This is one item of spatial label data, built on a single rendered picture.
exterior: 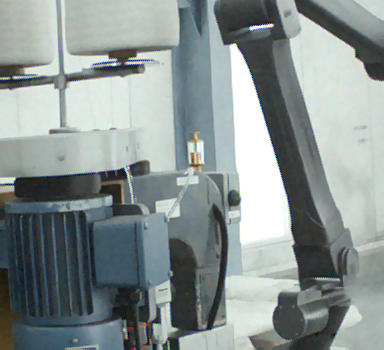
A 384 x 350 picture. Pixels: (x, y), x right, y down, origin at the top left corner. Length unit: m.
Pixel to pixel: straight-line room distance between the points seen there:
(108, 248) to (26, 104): 5.46
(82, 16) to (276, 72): 0.28
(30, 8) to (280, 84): 0.46
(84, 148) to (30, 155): 0.07
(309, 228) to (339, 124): 7.86
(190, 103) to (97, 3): 6.30
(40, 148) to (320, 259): 0.44
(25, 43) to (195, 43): 6.08
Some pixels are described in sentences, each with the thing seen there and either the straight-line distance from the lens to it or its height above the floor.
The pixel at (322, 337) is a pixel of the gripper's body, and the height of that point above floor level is 1.10.
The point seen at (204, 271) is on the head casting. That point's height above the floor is 1.17.
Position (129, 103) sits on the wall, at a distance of 7.46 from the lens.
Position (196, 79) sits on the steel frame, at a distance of 7.76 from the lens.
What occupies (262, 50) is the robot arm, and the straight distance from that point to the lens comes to 1.46.
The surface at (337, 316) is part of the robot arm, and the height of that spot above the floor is 1.14.
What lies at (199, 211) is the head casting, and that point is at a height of 1.27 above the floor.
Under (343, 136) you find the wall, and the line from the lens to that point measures 9.44.
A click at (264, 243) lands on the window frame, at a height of 0.47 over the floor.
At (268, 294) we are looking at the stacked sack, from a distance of 5.16.
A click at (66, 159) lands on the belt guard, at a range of 1.38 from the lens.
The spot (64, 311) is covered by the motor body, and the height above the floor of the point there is 1.19.
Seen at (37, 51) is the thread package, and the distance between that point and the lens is 1.72.
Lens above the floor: 1.42
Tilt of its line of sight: 4 degrees down
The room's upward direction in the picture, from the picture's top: 3 degrees counter-clockwise
